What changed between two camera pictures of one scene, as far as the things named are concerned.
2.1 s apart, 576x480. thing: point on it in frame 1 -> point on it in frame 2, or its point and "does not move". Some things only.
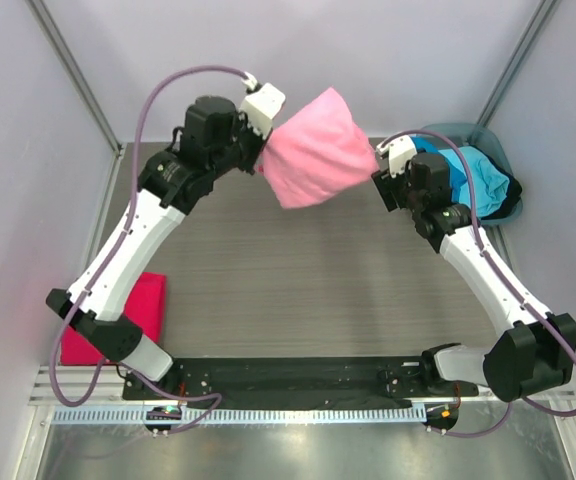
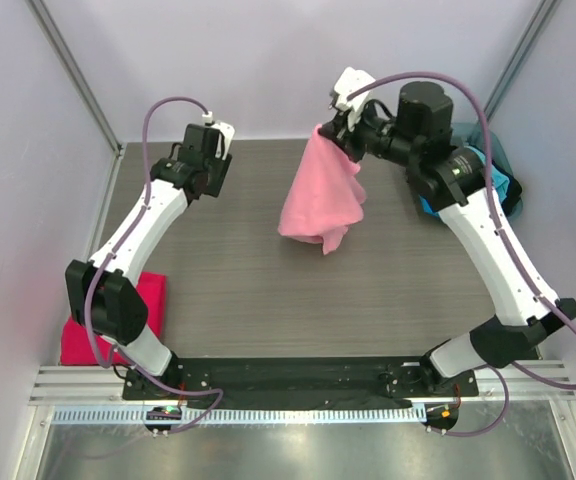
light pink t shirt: [317, 151] -> [326, 197]
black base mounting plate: [296, 378] does not move
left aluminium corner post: [52, 31] does not move
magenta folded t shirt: [146, 307] does not move
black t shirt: [514, 191] does not move
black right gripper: [385, 186] -> [343, 135]
